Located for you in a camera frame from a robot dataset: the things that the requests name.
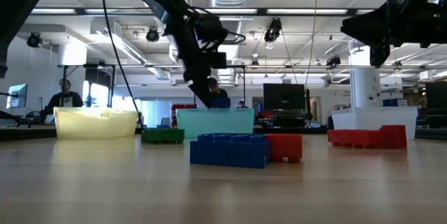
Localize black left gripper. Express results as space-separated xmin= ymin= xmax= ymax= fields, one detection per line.
xmin=166 ymin=6 xmax=229 ymax=110

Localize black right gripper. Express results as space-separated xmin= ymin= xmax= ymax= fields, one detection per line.
xmin=340 ymin=0 xmax=432 ymax=67

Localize green toy block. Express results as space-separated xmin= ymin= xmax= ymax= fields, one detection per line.
xmin=140 ymin=128 xmax=185 ymax=144

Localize light blue toy block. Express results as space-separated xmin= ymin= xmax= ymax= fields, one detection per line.
xmin=189 ymin=133 xmax=272 ymax=170

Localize small red toy block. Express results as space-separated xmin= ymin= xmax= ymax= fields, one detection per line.
xmin=267 ymin=133 xmax=304 ymax=164
xmin=379 ymin=124 xmax=408 ymax=149

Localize large red toy block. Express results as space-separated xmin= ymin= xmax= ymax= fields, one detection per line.
xmin=327 ymin=128 xmax=382 ymax=149

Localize teal translucent plastic bin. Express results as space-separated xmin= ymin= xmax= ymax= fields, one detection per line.
xmin=175 ymin=107 xmax=256 ymax=139

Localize white round pillar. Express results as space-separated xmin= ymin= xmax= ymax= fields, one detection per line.
xmin=349 ymin=47 xmax=382 ymax=109

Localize blue storage bins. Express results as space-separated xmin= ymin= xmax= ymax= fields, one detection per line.
xmin=382 ymin=98 xmax=409 ymax=107

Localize long ceiling light strip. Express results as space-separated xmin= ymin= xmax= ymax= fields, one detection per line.
xmin=205 ymin=8 xmax=258 ymax=15
xmin=266 ymin=8 xmax=349 ymax=15
xmin=30 ymin=8 xmax=77 ymax=15

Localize clear plastic bin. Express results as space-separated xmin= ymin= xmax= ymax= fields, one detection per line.
xmin=330 ymin=105 xmax=419 ymax=140

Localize black computer monitor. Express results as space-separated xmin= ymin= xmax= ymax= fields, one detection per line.
xmin=425 ymin=81 xmax=447 ymax=110
xmin=263 ymin=83 xmax=307 ymax=111

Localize yellow translucent plastic bin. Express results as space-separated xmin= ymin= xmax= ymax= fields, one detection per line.
xmin=54 ymin=107 xmax=140 ymax=140

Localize lit computer monitor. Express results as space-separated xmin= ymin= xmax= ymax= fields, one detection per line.
xmin=6 ymin=83 xmax=29 ymax=110

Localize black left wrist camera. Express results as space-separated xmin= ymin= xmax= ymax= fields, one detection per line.
xmin=208 ymin=51 xmax=228 ymax=70

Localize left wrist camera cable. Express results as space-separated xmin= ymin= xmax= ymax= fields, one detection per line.
xmin=223 ymin=30 xmax=247 ymax=46

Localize thin black cable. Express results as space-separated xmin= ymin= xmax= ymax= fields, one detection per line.
xmin=101 ymin=0 xmax=143 ymax=128

